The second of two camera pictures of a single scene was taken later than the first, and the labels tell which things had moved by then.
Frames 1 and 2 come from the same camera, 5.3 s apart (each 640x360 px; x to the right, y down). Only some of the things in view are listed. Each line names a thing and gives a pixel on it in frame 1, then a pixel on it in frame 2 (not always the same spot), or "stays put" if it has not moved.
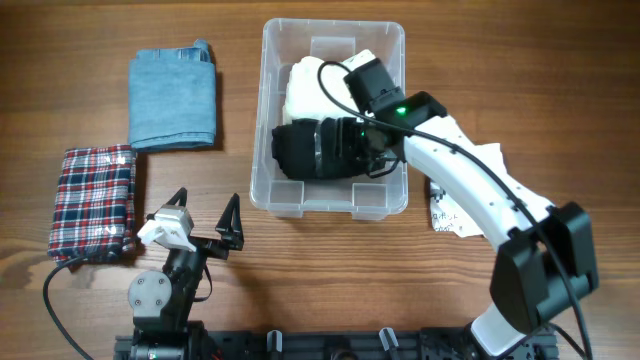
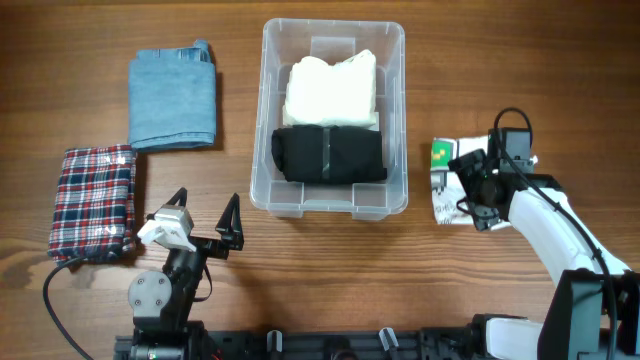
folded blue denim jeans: x=172 y=98 stays put
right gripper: x=385 y=154 to x=485 y=215
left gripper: x=232 y=235 stays put
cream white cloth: x=317 y=88 stays put
